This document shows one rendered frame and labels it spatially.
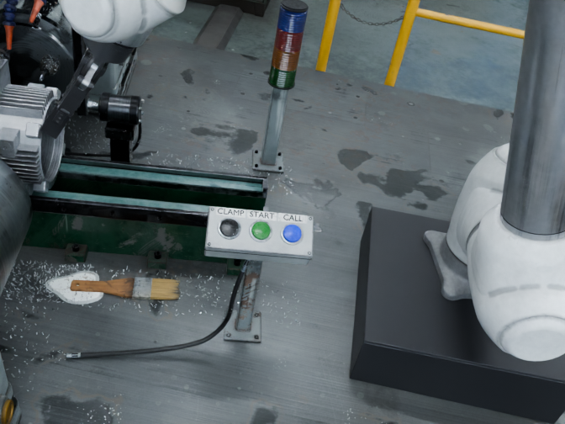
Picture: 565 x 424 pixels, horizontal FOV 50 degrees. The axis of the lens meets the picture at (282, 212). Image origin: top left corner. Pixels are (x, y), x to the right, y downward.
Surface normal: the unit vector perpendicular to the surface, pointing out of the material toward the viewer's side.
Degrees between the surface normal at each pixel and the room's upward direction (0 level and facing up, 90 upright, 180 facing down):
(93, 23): 84
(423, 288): 2
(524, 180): 99
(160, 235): 90
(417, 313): 2
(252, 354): 0
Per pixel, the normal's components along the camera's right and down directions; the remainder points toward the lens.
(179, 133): 0.15, -0.75
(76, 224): 0.03, 0.65
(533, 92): -0.84, 0.39
